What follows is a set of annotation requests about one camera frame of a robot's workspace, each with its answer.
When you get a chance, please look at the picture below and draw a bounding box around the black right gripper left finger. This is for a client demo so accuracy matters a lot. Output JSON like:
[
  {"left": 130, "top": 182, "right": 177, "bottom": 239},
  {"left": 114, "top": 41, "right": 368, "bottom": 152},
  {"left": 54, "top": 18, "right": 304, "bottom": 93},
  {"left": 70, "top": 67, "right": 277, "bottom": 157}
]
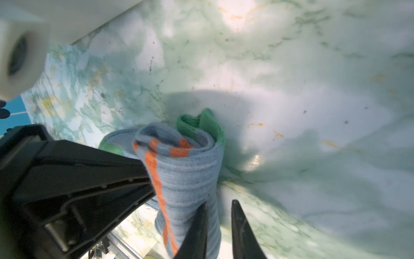
[{"left": 174, "top": 202, "right": 209, "bottom": 259}]

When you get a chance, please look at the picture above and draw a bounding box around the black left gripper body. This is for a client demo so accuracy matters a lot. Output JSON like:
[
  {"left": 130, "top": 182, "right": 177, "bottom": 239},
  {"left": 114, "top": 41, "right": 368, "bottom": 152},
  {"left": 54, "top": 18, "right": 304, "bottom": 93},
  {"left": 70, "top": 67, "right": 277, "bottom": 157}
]
[{"left": 1, "top": 125, "right": 155, "bottom": 259}]

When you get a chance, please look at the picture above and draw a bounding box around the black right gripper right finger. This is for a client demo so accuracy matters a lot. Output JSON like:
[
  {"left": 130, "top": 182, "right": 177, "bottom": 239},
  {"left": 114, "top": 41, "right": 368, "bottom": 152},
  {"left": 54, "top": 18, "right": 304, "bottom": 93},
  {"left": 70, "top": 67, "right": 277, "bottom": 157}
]
[{"left": 231, "top": 200, "right": 267, "bottom": 259}]

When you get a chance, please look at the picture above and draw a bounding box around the grey blue striped sock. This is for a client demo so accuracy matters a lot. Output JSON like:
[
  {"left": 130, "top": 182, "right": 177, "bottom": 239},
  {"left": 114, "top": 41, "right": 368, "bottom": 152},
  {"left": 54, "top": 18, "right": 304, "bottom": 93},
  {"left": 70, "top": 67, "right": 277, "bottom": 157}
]
[{"left": 99, "top": 109, "right": 225, "bottom": 259}]

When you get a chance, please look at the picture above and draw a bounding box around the white divided storage box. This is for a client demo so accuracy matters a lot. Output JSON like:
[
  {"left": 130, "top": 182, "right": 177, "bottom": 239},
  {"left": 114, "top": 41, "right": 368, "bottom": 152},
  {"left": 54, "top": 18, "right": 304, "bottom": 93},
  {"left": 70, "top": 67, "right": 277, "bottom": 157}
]
[{"left": 1, "top": 0, "right": 141, "bottom": 44}]

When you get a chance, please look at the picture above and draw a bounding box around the aluminium front rail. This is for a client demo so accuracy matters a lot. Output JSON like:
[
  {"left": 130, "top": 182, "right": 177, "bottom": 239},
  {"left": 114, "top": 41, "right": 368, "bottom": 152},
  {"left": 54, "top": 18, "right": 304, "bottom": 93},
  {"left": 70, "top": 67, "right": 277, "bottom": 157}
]
[{"left": 87, "top": 231, "right": 146, "bottom": 259}]

